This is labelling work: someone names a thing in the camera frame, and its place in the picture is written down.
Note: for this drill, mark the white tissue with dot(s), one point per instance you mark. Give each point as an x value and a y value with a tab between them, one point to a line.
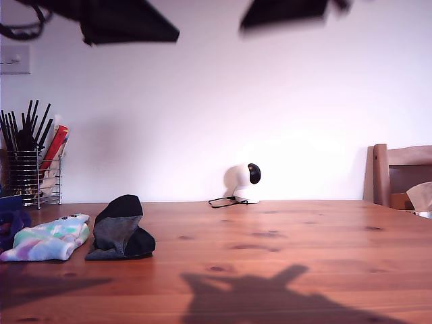
422	197

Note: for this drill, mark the wooden chair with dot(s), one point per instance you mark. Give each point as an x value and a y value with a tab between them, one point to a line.
381	175

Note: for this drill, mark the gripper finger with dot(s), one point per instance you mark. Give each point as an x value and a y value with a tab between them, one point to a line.
287	10
135	18
287	23
135	38

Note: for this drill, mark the purple sock with pink squares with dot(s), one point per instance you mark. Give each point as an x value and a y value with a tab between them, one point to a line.
13	226

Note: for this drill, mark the white paper packet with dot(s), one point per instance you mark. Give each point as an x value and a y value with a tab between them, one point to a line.
50	180

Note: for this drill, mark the red paper packet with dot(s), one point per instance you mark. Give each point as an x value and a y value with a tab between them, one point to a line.
55	141

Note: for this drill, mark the dark grey sock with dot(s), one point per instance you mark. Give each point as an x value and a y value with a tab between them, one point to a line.
118	233

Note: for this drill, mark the pastel tie-dye sock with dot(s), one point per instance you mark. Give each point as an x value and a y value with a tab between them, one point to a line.
44	243

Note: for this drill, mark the leaf print tissue box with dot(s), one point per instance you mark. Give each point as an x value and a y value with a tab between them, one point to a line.
422	214

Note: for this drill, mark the white light switch plate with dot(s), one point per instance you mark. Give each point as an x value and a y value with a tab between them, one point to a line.
15	60

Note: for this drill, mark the white round security camera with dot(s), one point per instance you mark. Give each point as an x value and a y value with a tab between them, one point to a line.
241	184

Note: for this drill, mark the blue box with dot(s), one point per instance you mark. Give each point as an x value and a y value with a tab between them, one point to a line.
10	202

